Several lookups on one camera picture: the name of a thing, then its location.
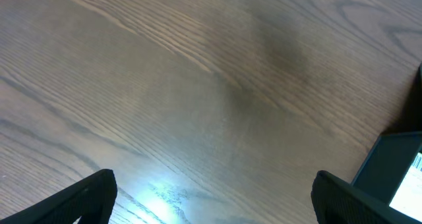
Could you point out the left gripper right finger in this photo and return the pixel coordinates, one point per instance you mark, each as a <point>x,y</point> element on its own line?
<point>337,202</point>

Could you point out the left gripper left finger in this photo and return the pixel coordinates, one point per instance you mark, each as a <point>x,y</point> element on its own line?
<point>90,200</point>

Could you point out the black gift box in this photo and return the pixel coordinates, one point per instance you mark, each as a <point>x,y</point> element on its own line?
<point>395,149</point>

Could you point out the green yellow carton box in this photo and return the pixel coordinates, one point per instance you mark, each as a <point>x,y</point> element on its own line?
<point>407,198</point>

